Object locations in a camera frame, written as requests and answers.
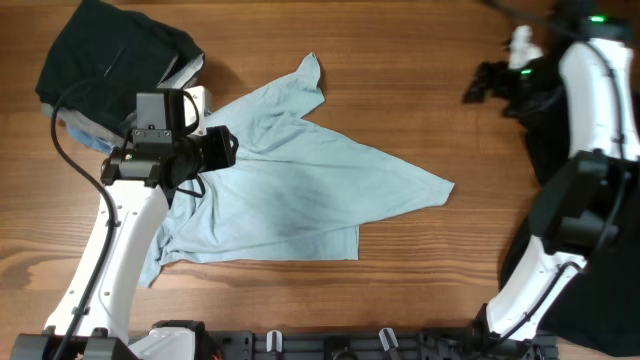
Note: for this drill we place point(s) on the blue folded denim garment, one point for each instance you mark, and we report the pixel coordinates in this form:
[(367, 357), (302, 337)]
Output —
[(90, 141)]

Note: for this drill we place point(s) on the black garment under t-shirt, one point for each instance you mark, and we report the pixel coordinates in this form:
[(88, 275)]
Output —
[(600, 308)]

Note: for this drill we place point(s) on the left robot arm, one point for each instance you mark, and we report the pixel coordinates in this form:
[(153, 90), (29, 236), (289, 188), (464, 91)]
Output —
[(168, 145)]

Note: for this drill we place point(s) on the black folded garment on stack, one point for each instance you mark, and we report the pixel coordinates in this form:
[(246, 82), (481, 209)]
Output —
[(105, 56)]

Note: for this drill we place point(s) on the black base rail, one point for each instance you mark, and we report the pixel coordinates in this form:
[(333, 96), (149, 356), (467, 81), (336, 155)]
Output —
[(350, 345)]

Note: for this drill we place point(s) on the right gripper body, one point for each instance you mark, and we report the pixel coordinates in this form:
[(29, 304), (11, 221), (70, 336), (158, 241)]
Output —
[(512, 86)]

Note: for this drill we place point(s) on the light blue t-shirt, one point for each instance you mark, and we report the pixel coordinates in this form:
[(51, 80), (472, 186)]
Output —
[(297, 191)]

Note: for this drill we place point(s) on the grey folded garment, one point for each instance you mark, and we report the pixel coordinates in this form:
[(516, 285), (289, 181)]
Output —
[(80, 122)]

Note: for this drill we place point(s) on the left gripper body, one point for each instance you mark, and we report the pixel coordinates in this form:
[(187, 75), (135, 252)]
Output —
[(215, 149)]

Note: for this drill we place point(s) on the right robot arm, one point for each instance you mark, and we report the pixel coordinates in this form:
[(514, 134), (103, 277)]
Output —
[(572, 269)]

